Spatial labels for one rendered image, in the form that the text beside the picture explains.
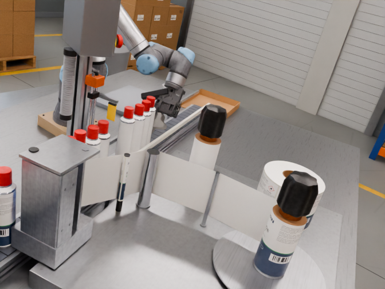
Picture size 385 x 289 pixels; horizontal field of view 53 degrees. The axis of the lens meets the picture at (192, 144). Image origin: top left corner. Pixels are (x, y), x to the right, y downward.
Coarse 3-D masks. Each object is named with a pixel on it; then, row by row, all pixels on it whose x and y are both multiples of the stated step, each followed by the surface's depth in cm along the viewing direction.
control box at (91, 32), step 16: (80, 0) 99; (96, 0) 98; (112, 0) 100; (64, 16) 111; (80, 16) 99; (96, 16) 100; (112, 16) 102; (64, 32) 112; (80, 32) 100; (96, 32) 102; (112, 32) 104; (80, 48) 102; (96, 48) 104; (112, 48) 106
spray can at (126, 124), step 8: (128, 112) 130; (120, 120) 132; (128, 120) 131; (120, 128) 133; (128, 128) 132; (120, 136) 134; (128, 136) 134; (120, 144) 135; (128, 144) 135; (120, 152) 136; (128, 152) 137
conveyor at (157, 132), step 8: (184, 112) 194; (192, 112) 197; (176, 120) 183; (192, 120) 187; (168, 128) 173; (152, 136) 162; (168, 136) 166; (160, 144) 158; (8, 248) 92; (0, 256) 90
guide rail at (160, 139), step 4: (208, 104) 202; (200, 108) 194; (196, 112) 188; (200, 112) 193; (188, 116) 181; (192, 116) 184; (184, 120) 176; (188, 120) 180; (176, 124) 170; (180, 124) 172; (172, 128) 165; (176, 128) 168; (168, 132) 161; (172, 132) 166; (160, 136) 156; (164, 136) 158; (156, 140) 152; (160, 140) 156; (148, 144) 147; (152, 144) 149; (144, 148) 144; (148, 148) 147
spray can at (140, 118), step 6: (138, 108) 134; (138, 114) 135; (138, 120) 135; (144, 120) 137; (138, 126) 136; (138, 132) 137; (132, 138) 138; (138, 138) 139; (132, 144) 139; (138, 144) 140; (132, 150) 140; (138, 150) 142
